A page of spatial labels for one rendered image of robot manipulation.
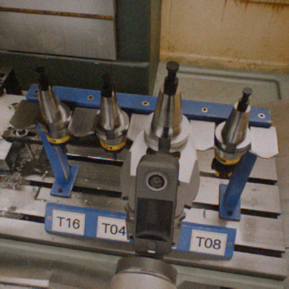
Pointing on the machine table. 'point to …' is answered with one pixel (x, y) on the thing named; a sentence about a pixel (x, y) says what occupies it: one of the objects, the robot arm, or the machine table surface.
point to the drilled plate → (8, 148)
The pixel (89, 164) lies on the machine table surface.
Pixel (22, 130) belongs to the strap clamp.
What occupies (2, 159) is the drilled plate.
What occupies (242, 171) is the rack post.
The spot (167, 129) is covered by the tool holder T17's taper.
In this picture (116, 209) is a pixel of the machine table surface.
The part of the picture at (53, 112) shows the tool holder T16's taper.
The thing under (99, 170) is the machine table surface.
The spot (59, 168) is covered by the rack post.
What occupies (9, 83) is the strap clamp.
